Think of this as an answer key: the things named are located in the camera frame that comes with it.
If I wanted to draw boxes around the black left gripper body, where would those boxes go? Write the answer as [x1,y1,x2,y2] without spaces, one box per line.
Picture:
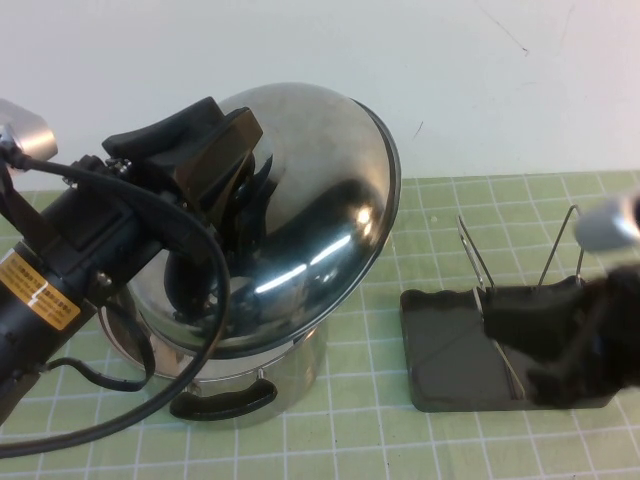
[39,149,214,304]

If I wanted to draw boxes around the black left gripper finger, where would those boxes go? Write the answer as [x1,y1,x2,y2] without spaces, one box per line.
[102,97,224,159]

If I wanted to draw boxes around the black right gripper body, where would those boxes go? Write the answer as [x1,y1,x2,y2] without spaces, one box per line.
[574,263,640,397]

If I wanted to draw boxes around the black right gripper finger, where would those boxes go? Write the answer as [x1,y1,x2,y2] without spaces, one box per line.
[482,283,590,352]
[526,366,602,406]

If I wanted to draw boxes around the stainless steel pot lid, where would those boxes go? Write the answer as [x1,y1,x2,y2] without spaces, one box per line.
[132,84,404,361]

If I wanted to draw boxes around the green checked tablecloth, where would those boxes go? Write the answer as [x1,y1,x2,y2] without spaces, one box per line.
[0,169,640,480]

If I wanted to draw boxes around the grey tray wire lid rack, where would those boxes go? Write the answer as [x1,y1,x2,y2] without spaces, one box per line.
[399,202,621,414]

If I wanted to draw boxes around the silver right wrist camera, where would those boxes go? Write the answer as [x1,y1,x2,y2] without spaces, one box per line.
[573,192,640,254]

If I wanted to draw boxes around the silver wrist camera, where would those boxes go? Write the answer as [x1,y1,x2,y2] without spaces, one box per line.
[573,192,640,254]
[0,97,59,162]

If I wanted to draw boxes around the thick black cable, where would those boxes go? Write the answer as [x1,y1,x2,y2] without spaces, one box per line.
[0,149,232,444]

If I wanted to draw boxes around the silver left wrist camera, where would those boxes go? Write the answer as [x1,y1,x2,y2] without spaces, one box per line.
[0,97,59,162]

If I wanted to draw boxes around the thin black cable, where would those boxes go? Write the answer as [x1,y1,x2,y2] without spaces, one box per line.
[42,294,156,394]

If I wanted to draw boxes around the stainless steel pot black handles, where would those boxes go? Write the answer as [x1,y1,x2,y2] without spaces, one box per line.
[97,287,327,430]

